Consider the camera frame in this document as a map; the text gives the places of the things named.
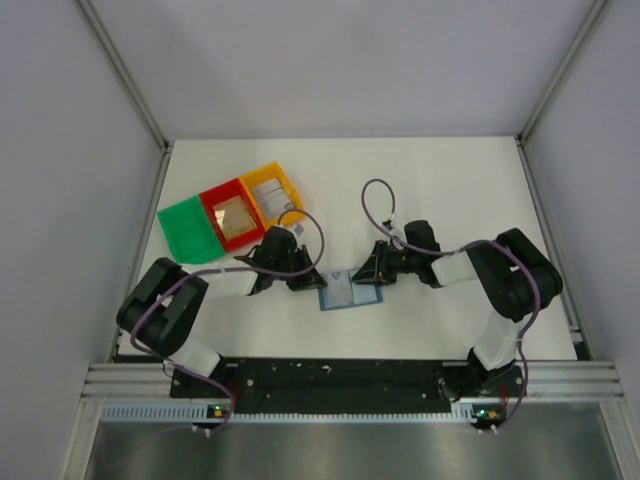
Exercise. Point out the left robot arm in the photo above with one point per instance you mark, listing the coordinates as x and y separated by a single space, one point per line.
160 313

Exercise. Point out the blue leather card holder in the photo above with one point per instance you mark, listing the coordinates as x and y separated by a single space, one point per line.
364 295

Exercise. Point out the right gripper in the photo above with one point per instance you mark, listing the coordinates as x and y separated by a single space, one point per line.
377 270

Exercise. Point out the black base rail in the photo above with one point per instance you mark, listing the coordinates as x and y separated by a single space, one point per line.
333 386

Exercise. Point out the gold cards in red bin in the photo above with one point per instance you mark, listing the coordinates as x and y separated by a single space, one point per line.
233 218

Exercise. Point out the red plastic bin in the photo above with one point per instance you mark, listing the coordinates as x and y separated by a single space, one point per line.
223 192

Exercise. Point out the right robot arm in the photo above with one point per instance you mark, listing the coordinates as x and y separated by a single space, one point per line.
517 279

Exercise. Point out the green plastic bin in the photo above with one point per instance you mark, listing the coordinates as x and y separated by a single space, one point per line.
189 233

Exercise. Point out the silver cards in yellow bin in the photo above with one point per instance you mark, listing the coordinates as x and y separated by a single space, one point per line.
272 199

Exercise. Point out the silver credit card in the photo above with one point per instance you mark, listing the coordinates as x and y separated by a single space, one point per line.
339 291

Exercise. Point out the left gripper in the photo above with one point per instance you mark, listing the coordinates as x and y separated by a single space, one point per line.
307 280

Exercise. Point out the yellow plastic bin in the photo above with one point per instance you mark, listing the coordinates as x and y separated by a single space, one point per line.
264 173

